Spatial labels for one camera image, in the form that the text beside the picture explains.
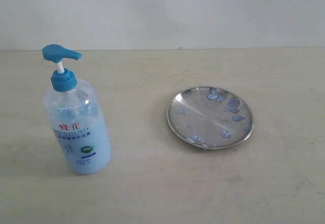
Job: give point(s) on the blue pump lotion bottle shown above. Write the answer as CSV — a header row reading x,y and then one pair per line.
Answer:
x,y
75,115

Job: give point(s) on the round stainless steel plate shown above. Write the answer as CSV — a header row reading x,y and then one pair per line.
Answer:
x,y
210,118

